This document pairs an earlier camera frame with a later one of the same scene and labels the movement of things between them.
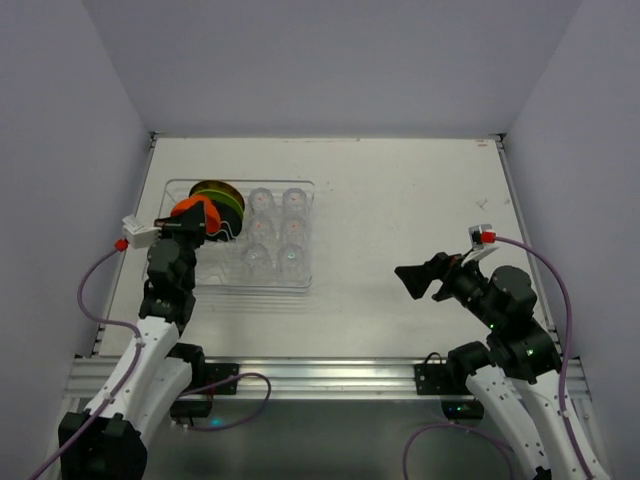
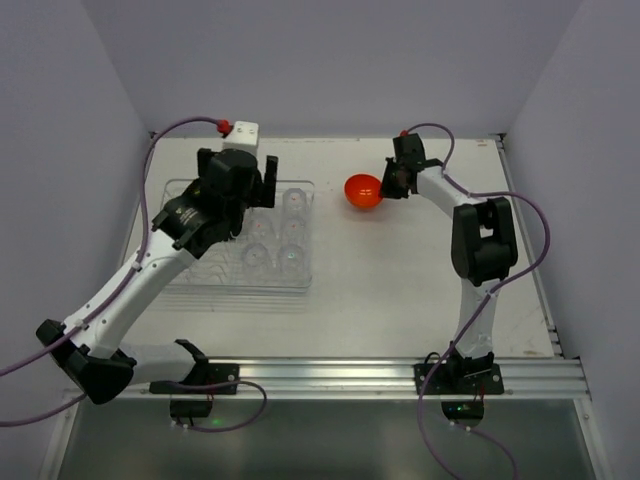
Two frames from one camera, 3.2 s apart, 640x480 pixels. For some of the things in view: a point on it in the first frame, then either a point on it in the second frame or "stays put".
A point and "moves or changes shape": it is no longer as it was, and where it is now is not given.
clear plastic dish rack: (273, 250) stays put
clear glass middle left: (260, 226) stays put
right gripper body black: (445, 277) → (393, 180)
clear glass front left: (256, 259) stays put
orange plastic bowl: (211, 213) moves or changes shape
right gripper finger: (417, 278) → (393, 183)
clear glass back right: (294, 200) stays put
